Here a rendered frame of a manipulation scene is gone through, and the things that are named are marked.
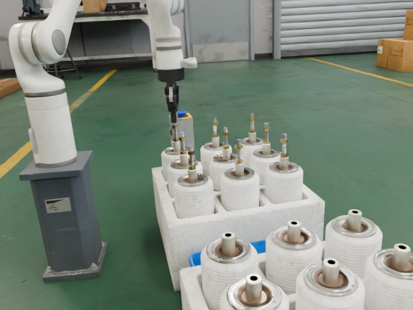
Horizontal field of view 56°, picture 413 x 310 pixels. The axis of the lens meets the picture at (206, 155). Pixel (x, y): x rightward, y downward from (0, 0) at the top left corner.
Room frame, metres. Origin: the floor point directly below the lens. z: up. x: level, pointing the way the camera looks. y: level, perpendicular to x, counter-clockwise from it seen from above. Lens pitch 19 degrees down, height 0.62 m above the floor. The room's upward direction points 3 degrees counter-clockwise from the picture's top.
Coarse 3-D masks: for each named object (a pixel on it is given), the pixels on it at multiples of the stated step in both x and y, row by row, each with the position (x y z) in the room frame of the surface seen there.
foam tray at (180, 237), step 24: (168, 192) 1.02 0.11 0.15; (216, 192) 0.94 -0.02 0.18; (264, 192) 0.95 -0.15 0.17; (312, 192) 0.91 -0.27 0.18; (168, 216) 0.82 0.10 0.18; (216, 216) 0.81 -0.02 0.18; (240, 216) 0.81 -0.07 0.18; (264, 216) 0.82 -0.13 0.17; (288, 216) 0.83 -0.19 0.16; (312, 216) 0.85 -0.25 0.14; (168, 240) 0.79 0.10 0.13; (192, 240) 0.78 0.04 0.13; (168, 264) 0.86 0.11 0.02
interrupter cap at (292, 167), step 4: (272, 164) 0.93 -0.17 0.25; (276, 164) 0.93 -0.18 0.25; (288, 164) 0.93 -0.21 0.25; (292, 164) 0.92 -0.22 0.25; (296, 164) 0.92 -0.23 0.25; (272, 168) 0.91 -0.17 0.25; (276, 168) 0.91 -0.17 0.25; (288, 168) 0.91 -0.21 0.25; (292, 168) 0.90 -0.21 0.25; (296, 168) 0.90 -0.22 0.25; (276, 172) 0.88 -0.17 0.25; (280, 172) 0.88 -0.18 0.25; (284, 172) 0.87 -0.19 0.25; (288, 172) 0.87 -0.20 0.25; (292, 172) 0.88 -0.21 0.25
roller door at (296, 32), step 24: (288, 0) 5.92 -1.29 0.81; (312, 0) 5.93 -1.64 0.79; (336, 0) 5.95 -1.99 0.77; (360, 0) 5.98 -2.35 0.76; (384, 0) 6.00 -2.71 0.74; (408, 0) 6.03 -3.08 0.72; (288, 24) 5.90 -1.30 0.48; (312, 24) 5.93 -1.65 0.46; (336, 24) 5.95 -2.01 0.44; (360, 24) 5.98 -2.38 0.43; (384, 24) 6.03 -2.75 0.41; (288, 48) 5.90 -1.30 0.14; (312, 48) 5.93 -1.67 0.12; (336, 48) 5.97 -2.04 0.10; (360, 48) 5.99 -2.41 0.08
